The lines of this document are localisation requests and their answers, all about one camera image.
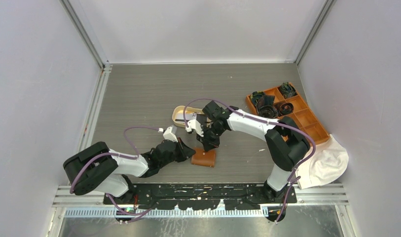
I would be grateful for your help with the dark green item bundle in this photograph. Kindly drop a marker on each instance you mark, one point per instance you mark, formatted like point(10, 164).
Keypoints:
point(287, 90)

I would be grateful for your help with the blue yellow item bundle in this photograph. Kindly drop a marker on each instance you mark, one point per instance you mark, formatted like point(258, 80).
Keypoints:
point(255, 96)

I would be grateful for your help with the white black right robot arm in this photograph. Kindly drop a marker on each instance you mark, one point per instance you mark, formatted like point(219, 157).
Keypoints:
point(286, 143)

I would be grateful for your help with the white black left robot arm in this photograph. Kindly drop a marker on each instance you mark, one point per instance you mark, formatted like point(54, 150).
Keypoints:
point(98, 168)

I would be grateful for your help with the brown leather card holder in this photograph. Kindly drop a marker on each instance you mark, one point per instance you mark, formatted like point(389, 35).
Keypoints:
point(203, 158)

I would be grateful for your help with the white bucket hat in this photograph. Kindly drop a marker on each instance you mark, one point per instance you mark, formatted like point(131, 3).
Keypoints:
point(326, 165)

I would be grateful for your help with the orange compartment organizer box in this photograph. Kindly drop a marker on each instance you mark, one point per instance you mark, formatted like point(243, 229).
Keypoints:
point(274, 106)

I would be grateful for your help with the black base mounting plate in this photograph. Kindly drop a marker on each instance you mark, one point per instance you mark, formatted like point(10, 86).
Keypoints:
point(234, 196)

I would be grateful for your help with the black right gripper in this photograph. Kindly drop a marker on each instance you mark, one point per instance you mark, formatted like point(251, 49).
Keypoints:
point(208, 143)

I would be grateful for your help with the cream oval tray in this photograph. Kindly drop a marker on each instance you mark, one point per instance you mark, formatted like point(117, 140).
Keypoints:
point(178, 117)

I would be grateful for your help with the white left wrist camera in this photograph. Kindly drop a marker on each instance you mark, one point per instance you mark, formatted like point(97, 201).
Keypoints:
point(170, 133)

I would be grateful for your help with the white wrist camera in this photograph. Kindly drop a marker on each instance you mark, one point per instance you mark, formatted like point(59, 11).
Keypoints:
point(170, 133)
point(196, 125)

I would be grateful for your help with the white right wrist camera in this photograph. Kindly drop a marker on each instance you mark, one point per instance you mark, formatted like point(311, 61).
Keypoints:
point(196, 125)

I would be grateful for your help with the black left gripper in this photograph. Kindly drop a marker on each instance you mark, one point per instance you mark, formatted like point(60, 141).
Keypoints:
point(187, 151)

